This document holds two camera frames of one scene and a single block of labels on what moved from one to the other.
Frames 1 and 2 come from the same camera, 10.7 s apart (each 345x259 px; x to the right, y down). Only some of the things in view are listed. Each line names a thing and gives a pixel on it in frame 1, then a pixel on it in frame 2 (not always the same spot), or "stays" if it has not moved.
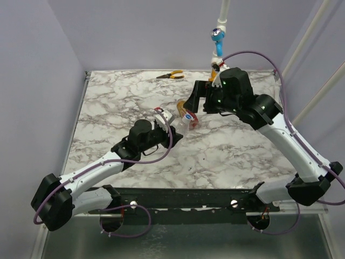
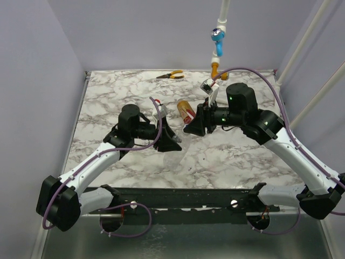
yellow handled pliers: [172, 75] stays
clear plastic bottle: [179, 127] → [173, 159]
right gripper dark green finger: [201, 89] → [197, 127]
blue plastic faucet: [217, 36] stays
